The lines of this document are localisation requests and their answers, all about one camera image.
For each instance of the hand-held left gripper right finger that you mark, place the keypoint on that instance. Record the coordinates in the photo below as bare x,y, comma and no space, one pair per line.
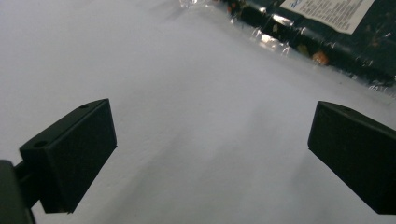
355,155

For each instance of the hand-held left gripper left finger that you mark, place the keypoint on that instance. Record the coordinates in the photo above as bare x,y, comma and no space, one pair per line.
68,155

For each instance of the dark plastic-wrapped package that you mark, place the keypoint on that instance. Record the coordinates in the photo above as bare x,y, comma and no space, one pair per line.
348,46

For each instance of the white paper label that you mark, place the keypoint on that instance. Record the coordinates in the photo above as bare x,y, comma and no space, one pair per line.
330,12

